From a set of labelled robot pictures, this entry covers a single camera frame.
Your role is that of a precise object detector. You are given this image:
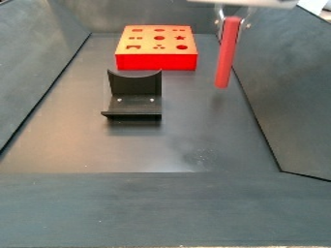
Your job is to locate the long red hexagon peg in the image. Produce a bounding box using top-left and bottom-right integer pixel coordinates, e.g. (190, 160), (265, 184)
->
(215, 16), (242, 88)

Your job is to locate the black curved holder stand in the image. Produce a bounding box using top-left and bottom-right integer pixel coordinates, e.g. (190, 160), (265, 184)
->
(102, 71), (162, 119)

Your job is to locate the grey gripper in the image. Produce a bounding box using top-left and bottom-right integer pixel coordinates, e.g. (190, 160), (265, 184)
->
(187, 0), (300, 42)

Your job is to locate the red shape-sorting board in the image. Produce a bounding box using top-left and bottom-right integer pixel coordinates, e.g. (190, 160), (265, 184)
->
(115, 25), (198, 71)

